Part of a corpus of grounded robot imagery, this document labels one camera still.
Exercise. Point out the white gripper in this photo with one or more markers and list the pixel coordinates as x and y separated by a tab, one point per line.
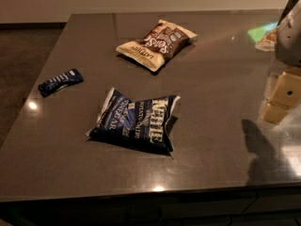
290	38

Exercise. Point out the brown and cream chip bag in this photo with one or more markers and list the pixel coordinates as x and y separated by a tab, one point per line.
160	45

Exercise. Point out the blue kettle chip bag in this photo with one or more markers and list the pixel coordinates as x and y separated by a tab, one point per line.
140	124

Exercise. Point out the small blue snack packet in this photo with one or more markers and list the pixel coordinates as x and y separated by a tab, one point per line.
68	78

